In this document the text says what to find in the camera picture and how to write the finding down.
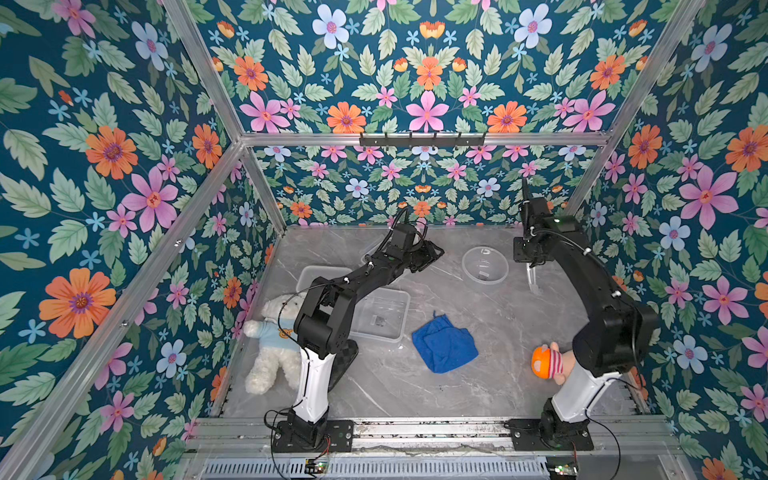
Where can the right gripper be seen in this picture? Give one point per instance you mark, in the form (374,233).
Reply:
(530,251)

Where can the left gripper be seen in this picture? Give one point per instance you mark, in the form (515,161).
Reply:
(427,254)

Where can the square clear lunch box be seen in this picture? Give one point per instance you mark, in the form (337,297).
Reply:
(381,316)

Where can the round clear lunch box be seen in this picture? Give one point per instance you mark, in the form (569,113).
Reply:
(484,266)

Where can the rectangular clear lunch box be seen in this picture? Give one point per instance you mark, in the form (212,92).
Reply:
(311,272)

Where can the blue cleaning cloth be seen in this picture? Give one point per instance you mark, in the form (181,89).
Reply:
(442,346)

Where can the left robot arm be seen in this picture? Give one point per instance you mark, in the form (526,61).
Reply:
(324,321)

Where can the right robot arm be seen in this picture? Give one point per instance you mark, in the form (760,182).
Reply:
(615,338)

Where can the orange pink plush doll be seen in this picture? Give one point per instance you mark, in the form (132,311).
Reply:
(549,362)

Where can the white teddy bear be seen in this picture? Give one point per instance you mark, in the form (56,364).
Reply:
(277,347)

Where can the black wall hook rail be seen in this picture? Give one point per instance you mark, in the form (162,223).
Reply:
(409,140)

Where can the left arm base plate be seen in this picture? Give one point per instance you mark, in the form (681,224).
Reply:
(298,437)

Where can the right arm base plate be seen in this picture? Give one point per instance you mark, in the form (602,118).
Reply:
(549,435)

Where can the aluminium front rail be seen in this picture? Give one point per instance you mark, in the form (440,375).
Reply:
(632,435)

